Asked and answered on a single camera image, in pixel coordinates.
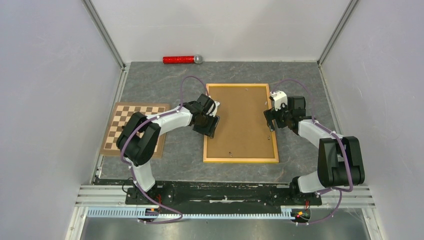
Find brown backing board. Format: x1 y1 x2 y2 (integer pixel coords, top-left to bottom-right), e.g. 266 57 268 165
205 86 276 160

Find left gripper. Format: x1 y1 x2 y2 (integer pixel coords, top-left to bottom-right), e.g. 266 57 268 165
192 112 220 139

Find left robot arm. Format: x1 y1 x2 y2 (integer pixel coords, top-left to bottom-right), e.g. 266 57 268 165
116 94 220 204

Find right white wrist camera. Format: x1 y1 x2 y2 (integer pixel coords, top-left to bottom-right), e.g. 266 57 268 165
270 90 288 111

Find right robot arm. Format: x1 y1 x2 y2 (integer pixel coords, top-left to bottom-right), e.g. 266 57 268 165
264 91 366 204

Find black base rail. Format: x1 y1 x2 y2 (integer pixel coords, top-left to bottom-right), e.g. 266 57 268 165
93 177 322 208

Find wooden chessboard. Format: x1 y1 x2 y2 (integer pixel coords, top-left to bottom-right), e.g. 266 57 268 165
99 102 171 156

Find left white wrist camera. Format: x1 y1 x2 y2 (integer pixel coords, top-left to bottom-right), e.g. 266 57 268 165
206 100 220 117

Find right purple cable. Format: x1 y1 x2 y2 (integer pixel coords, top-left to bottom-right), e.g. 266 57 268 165
269 78 355 227

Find red glitter microphone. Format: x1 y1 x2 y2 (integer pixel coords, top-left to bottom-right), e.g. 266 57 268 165
162 55 204 64

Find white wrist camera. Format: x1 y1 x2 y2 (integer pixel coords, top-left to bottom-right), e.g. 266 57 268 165
206 100 220 117
270 90 288 111

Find yellow wooden picture frame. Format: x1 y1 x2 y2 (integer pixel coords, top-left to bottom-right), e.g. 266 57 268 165
202 82 280 165

